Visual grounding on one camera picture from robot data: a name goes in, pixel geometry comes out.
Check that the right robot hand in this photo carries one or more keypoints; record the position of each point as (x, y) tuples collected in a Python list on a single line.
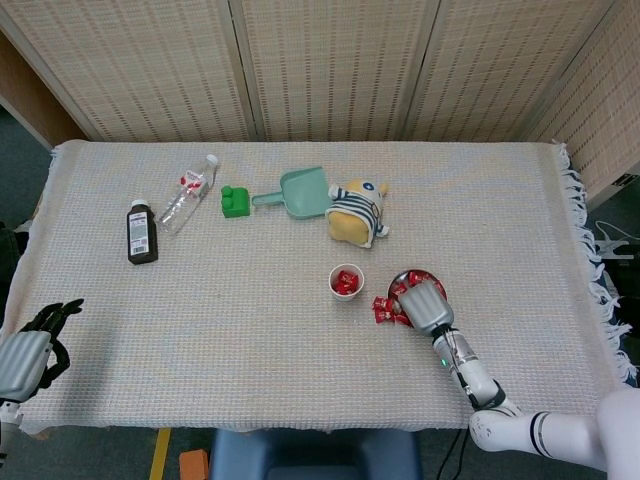
[(427, 307)]

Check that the black equipment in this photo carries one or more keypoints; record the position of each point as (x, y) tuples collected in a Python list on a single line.
[(5, 260), (625, 280)]

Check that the orange block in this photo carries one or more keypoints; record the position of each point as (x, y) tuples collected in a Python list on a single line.
[(194, 465)]

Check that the red candy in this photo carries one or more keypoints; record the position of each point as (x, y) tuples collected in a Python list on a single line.
[(382, 302), (344, 276), (386, 317), (340, 288), (415, 276), (439, 286), (400, 289), (352, 284)]

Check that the green toy block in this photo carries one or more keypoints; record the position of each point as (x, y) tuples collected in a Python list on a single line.
[(237, 202)]

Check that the teal plastic scoop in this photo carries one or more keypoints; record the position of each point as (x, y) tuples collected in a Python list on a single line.
[(305, 195)]

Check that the woven folding screen panel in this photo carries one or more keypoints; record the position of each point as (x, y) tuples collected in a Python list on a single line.
[(140, 70), (505, 70), (605, 115), (335, 70)]

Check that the white clamp stand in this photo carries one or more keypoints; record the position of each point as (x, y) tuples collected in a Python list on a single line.
[(606, 245)]

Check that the black power strip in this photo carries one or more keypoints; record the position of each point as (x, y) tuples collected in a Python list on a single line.
[(625, 180)]

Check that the yellow striped plush toy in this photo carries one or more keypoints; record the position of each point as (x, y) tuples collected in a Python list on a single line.
[(350, 225)]

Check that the white paper cup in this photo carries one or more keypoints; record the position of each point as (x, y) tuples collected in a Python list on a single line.
[(346, 298)]

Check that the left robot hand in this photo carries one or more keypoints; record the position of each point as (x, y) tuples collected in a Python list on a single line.
[(22, 362)]

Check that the clear plastic water bottle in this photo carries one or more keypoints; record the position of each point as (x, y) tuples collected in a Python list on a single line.
[(182, 200)]

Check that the brown medicine bottle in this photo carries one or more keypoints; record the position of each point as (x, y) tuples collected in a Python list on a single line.
[(142, 240)]

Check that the silver bowl of red candies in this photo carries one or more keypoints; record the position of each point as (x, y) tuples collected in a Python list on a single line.
[(400, 277)]

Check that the brown wooden board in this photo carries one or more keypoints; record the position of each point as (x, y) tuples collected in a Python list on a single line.
[(30, 95)]

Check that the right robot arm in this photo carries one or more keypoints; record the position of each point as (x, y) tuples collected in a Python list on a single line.
[(475, 375)]

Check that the woven beige tablecloth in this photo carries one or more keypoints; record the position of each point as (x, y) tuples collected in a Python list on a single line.
[(225, 325)]

